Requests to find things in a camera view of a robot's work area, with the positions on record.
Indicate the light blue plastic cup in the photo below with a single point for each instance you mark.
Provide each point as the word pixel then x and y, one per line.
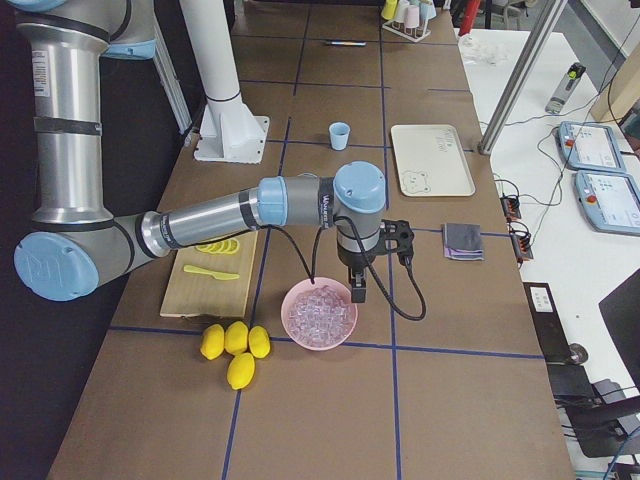
pixel 339 133

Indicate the pink bowl of ice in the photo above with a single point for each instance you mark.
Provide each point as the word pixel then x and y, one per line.
pixel 319 315

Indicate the whole yellow lemon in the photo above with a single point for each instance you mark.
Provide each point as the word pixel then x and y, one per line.
pixel 212 342
pixel 241 371
pixel 236 338
pixel 259 342

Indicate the pink cup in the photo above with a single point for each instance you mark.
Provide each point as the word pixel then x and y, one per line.
pixel 412 17

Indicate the aluminium frame post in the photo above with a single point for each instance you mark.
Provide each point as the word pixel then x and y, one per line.
pixel 532 49

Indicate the lemon slices row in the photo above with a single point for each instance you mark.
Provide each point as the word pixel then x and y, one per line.
pixel 222 247

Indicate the cream bear serving tray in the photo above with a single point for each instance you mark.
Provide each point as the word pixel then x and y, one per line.
pixel 430 161

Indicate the yellow plastic knife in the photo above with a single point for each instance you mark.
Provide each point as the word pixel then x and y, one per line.
pixel 217 275

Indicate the black power strip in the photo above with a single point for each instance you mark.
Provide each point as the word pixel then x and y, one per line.
pixel 511 207
pixel 521 245

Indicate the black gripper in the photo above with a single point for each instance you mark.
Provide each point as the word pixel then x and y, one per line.
pixel 354 261

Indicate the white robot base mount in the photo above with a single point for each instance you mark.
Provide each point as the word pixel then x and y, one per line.
pixel 229 131

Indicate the grey purple folded cloth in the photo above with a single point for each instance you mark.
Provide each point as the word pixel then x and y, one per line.
pixel 462 242

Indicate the white cup rack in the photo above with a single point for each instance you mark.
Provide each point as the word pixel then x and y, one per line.
pixel 414 33

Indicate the blue teach pendant tablet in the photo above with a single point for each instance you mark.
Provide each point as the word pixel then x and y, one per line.
pixel 589 146
pixel 610 201

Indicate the wooden cutting board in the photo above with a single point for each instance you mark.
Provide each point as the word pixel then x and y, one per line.
pixel 194 294

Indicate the yellow cup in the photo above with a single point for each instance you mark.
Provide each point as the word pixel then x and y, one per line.
pixel 389 9

